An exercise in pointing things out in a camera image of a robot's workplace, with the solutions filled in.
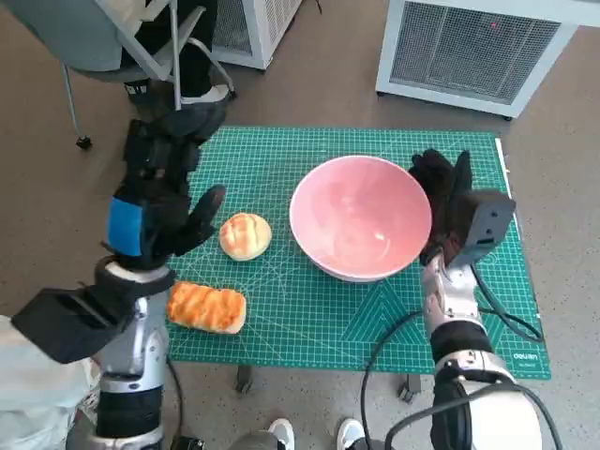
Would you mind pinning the right black gloved robot hand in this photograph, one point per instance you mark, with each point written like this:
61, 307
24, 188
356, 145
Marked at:
443, 197

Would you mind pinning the left bare black robot hand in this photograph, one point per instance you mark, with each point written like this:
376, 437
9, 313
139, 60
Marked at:
159, 220

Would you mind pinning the round toy bread bun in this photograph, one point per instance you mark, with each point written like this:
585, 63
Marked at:
244, 236

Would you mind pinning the pink bowl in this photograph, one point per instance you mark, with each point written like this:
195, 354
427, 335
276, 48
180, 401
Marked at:
356, 220

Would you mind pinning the long toy bread loaf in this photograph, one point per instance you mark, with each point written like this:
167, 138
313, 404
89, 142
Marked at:
206, 307

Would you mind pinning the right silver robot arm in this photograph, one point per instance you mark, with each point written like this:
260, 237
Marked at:
450, 300

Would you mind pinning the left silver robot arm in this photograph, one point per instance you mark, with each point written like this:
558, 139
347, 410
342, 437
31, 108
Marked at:
136, 337

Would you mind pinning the large white mesh cabinet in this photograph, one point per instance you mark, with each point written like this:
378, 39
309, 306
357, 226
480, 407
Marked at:
469, 47

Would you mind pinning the person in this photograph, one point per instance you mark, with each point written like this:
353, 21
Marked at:
197, 61

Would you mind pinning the green cutting mat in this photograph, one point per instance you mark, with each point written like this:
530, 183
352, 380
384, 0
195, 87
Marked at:
290, 328

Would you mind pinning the grey table leg caster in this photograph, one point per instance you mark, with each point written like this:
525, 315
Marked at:
409, 389
244, 379

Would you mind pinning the grey chair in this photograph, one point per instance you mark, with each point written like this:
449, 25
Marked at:
70, 33

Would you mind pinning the small white mesh cabinet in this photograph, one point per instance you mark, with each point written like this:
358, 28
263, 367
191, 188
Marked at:
260, 28

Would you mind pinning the white fabric cover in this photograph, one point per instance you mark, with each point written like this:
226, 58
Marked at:
33, 398

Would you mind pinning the small black device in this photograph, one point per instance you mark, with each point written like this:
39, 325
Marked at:
187, 443

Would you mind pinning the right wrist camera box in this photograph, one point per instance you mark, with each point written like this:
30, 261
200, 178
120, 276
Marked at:
487, 225

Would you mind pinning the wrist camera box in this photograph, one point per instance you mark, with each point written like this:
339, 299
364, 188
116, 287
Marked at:
487, 225
65, 323

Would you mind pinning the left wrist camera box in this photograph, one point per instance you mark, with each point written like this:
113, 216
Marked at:
65, 323

